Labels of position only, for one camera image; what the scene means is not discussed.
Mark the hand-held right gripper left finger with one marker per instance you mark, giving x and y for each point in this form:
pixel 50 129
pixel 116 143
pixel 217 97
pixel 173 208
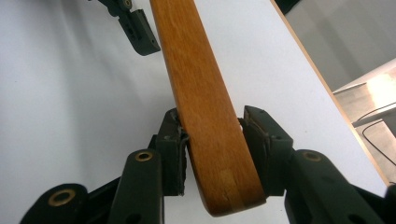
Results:
pixel 146 180

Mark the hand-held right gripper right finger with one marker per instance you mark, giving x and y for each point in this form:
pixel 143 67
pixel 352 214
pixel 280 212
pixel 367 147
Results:
pixel 311 186

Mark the white table with wooden edge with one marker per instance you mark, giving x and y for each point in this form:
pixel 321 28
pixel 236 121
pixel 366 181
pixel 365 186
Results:
pixel 62 93

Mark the black metal stand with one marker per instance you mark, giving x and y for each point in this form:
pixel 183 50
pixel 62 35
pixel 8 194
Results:
pixel 286 4

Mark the white metal desk frame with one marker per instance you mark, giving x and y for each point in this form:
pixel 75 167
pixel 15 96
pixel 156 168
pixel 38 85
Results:
pixel 376 117

